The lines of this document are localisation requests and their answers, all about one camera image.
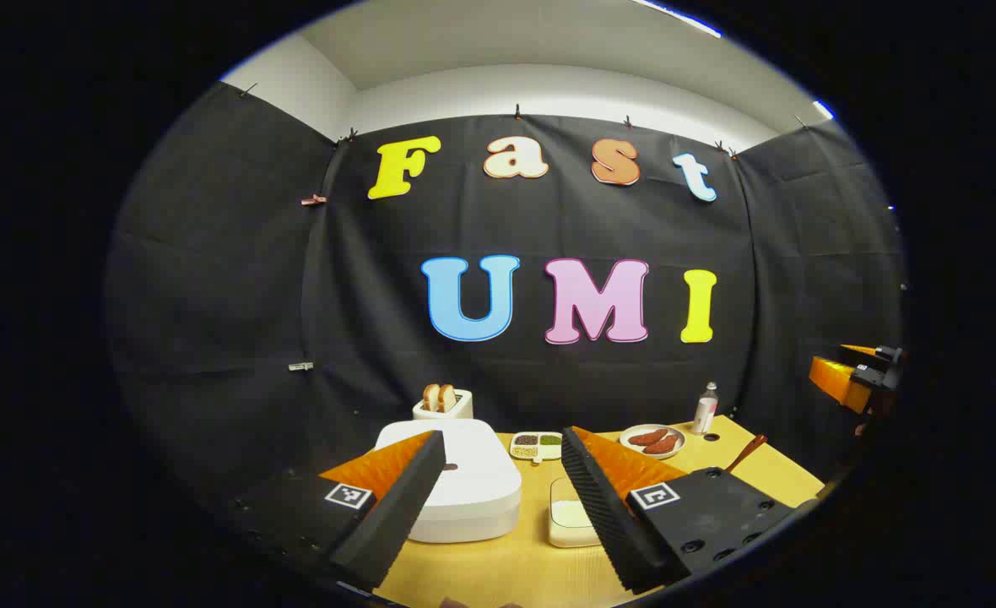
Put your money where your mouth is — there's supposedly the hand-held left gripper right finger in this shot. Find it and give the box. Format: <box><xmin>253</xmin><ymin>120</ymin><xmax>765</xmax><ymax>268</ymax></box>
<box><xmin>560</xmin><ymin>425</ymin><xmax>803</xmax><ymax>594</ymax></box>

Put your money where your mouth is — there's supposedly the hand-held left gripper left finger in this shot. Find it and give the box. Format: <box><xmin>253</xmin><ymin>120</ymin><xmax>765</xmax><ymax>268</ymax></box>
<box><xmin>228</xmin><ymin>429</ymin><xmax>448</xmax><ymax>592</ymax></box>

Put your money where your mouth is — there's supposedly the clear container of white rice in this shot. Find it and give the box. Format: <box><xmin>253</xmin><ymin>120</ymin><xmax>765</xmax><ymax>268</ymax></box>
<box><xmin>548</xmin><ymin>477</ymin><xmax>604</xmax><ymax>549</ymax></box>

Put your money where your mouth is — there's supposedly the white rice cooker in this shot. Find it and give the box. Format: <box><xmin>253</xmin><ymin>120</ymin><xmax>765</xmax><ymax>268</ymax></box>
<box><xmin>375</xmin><ymin>418</ymin><xmax>522</xmax><ymax>544</ymax></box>

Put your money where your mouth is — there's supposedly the brown wooden spoon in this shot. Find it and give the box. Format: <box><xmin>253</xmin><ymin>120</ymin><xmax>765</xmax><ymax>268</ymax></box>
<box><xmin>724</xmin><ymin>434</ymin><xmax>768</xmax><ymax>474</ymax></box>

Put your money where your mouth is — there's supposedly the white round plate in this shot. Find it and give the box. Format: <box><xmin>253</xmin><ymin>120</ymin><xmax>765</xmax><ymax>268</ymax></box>
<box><xmin>620</xmin><ymin>424</ymin><xmax>686</xmax><ymax>459</ymax></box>

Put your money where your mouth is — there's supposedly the white divided dish of grains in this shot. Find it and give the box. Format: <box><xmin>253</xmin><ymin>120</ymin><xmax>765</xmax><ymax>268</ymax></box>
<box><xmin>510</xmin><ymin>432</ymin><xmax>564</xmax><ymax>464</ymax></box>

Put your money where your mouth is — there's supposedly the white toaster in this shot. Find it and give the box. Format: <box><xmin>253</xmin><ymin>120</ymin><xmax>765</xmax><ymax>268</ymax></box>
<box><xmin>412</xmin><ymin>388</ymin><xmax>474</xmax><ymax>421</ymax></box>

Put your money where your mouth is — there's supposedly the clear bottle with pink label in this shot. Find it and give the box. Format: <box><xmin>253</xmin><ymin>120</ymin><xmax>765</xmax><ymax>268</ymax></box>
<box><xmin>691</xmin><ymin>382</ymin><xmax>719</xmax><ymax>435</ymax></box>

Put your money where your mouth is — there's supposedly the black backdrop cloth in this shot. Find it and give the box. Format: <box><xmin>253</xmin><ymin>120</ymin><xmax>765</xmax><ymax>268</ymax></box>
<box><xmin>106</xmin><ymin>80</ymin><xmax>908</xmax><ymax>508</ymax></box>

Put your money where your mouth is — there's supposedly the long ceiling light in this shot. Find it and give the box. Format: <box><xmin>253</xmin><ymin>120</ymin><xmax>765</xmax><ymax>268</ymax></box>
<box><xmin>633</xmin><ymin>0</ymin><xmax>723</xmax><ymax>39</ymax></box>

